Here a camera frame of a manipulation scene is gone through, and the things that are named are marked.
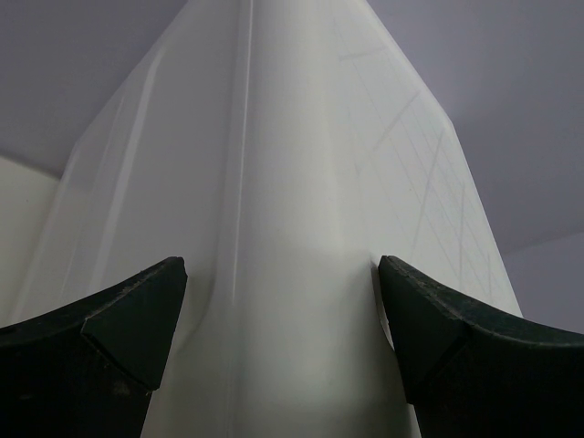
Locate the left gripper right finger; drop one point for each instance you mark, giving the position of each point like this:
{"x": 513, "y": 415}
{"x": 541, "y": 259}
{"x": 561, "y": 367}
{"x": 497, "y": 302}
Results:
{"x": 472, "y": 370}

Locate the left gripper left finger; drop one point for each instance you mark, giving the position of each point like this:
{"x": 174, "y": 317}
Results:
{"x": 89, "y": 369}

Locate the white shoe cabinet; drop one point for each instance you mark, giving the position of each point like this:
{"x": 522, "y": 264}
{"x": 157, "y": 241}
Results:
{"x": 281, "y": 148}

